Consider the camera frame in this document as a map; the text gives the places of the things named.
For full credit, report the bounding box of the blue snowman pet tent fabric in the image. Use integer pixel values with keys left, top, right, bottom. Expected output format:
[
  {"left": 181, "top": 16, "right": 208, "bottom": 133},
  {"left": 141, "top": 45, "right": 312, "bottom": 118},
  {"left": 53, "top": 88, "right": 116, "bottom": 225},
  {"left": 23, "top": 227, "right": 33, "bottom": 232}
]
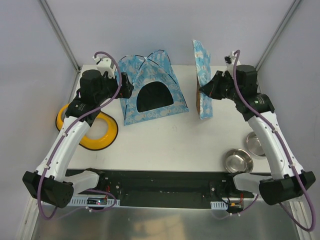
[{"left": 116, "top": 49, "right": 190, "bottom": 127}]

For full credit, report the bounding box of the black tent pole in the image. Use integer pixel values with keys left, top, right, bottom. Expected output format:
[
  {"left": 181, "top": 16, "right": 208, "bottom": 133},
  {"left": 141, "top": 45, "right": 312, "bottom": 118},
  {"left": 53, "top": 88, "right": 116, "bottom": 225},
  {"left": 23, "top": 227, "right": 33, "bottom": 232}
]
[
  {"left": 124, "top": 48, "right": 181, "bottom": 118},
  {"left": 118, "top": 49, "right": 173, "bottom": 76}
]

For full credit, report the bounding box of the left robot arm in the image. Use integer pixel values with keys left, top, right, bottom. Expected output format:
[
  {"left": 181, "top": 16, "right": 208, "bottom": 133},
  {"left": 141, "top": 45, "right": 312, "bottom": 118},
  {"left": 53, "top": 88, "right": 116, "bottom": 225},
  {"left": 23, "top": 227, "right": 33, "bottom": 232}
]
[{"left": 22, "top": 69, "right": 134, "bottom": 209}]

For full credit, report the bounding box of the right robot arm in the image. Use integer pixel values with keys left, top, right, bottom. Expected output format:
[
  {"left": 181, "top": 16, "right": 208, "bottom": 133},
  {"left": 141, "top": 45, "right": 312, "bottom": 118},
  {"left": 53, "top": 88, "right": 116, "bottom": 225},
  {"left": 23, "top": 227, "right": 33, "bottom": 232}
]
[{"left": 199, "top": 65, "right": 316, "bottom": 206}]

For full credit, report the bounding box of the steel pet bowl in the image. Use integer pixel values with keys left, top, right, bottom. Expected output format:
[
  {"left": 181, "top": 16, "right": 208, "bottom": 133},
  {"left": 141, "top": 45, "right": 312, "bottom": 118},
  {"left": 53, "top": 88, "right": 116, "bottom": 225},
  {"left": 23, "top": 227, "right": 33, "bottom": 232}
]
[
  {"left": 223, "top": 148, "right": 254, "bottom": 173},
  {"left": 246, "top": 131, "right": 266, "bottom": 157}
]

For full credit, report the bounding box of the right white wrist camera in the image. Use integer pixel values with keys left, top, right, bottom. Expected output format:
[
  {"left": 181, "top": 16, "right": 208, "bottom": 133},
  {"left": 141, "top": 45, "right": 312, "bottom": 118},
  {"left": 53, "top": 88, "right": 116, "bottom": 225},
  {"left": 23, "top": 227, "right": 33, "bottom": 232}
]
[{"left": 224, "top": 51, "right": 236, "bottom": 75}]

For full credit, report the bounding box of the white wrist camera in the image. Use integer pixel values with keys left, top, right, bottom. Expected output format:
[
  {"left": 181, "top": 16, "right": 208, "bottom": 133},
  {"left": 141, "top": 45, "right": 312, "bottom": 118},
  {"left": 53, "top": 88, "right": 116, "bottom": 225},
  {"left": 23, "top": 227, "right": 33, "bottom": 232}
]
[
  {"left": 224, "top": 51, "right": 236, "bottom": 75},
  {"left": 92, "top": 56, "right": 116, "bottom": 79}
]

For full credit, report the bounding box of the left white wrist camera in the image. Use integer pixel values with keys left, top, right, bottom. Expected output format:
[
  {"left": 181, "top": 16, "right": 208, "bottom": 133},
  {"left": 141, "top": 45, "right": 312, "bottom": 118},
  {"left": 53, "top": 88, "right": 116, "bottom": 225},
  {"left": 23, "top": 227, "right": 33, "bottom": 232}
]
[{"left": 92, "top": 56, "right": 116, "bottom": 79}]

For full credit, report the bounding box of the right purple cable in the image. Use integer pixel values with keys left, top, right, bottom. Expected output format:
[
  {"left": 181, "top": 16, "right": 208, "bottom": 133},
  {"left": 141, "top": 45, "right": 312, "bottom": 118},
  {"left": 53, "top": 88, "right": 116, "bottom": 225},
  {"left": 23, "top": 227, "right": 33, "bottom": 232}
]
[{"left": 209, "top": 49, "right": 316, "bottom": 232}]

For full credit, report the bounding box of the purple cable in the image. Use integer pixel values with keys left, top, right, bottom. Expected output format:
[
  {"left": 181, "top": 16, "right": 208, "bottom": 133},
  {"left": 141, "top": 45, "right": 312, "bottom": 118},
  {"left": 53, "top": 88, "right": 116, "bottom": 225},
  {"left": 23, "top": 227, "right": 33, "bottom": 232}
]
[
  {"left": 209, "top": 49, "right": 316, "bottom": 232},
  {"left": 36, "top": 51, "right": 123, "bottom": 221}
]

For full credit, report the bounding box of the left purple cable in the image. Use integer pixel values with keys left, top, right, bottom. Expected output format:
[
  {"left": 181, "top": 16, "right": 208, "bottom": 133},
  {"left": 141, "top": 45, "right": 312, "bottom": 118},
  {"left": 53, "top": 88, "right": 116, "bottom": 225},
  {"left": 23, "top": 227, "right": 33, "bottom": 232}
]
[{"left": 36, "top": 51, "right": 123, "bottom": 221}]

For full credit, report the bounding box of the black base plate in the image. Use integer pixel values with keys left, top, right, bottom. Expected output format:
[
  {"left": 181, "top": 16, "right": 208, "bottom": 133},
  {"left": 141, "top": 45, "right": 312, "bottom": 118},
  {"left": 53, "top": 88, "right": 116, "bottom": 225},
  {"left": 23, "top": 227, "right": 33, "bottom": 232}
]
[{"left": 74, "top": 168, "right": 259, "bottom": 208}]

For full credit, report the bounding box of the right white cable duct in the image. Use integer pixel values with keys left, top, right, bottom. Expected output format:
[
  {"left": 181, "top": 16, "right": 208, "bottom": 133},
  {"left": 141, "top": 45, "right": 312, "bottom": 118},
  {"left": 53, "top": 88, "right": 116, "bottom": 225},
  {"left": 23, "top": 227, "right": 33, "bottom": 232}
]
[{"left": 210, "top": 201, "right": 229, "bottom": 211}]

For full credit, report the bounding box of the white cable duct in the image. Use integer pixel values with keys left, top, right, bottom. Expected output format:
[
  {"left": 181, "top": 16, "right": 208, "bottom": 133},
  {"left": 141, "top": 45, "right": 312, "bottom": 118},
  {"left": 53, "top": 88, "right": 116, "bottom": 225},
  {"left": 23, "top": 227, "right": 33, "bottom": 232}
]
[
  {"left": 210, "top": 201, "right": 229, "bottom": 211},
  {"left": 67, "top": 196, "right": 120, "bottom": 207}
]

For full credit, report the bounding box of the left white cable duct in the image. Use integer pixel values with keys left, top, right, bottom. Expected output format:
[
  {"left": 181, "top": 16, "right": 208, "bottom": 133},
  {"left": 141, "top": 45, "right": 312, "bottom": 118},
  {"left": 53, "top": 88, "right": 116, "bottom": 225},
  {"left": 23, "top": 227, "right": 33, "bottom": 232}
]
[{"left": 67, "top": 196, "right": 120, "bottom": 207}]

